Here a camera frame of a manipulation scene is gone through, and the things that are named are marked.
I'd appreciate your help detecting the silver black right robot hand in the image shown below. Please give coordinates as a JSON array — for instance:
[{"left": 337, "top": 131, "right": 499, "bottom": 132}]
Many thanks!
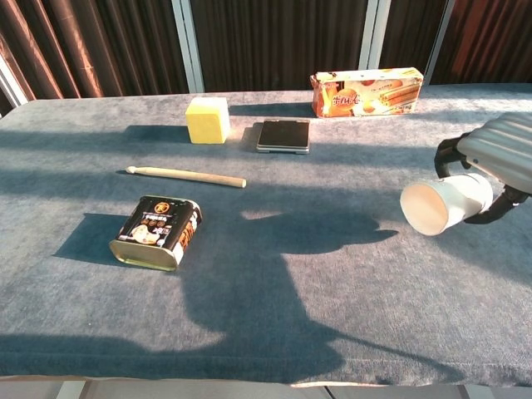
[{"left": 434, "top": 111, "right": 532, "bottom": 226}]

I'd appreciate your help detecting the white paper cup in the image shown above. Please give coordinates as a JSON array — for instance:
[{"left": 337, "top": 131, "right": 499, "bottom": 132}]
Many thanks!
[{"left": 399, "top": 173, "right": 495, "bottom": 238}]

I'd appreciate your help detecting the orange egg roll box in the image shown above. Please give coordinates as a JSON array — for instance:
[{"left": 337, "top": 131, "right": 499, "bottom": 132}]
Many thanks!
[{"left": 311, "top": 67, "right": 425, "bottom": 119}]

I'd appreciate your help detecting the small black digital scale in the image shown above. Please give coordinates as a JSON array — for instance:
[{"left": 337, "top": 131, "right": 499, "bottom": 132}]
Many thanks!
[{"left": 255, "top": 118, "right": 312, "bottom": 155}]

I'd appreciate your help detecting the grey blue table cloth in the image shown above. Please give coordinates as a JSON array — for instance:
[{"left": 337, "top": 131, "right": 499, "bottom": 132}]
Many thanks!
[{"left": 0, "top": 84, "right": 532, "bottom": 387}]

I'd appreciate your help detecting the yellow sponge block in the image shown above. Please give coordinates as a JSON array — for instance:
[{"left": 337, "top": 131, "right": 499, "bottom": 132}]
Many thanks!
[{"left": 185, "top": 96, "right": 231, "bottom": 145}]

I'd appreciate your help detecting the wooden drumstick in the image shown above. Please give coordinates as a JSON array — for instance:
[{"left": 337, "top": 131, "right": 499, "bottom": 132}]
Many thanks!
[{"left": 126, "top": 165, "right": 248, "bottom": 189}]

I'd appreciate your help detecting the black luncheon meat can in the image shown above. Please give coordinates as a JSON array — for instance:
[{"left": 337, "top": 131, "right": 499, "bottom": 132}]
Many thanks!
[{"left": 108, "top": 195, "right": 204, "bottom": 273}]

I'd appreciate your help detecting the dark brown curtain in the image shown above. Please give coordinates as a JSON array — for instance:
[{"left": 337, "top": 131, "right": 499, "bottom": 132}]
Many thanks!
[{"left": 0, "top": 0, "right": 532, "bottom": 118}]

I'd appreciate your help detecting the grey window frame post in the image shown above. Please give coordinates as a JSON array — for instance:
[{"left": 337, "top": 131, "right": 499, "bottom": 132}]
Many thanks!
[
  {"left": 0, "top": 54, "right": 29, "bottom": 109},
  {"left": 171, "top": 0, "right": 205, "bottom": 94},
  {"left": 357, "top": 0, "right": 392, "bottom": 71},
  {"left": 423, "top": 0, "right": 456, "bottom": 85}
]

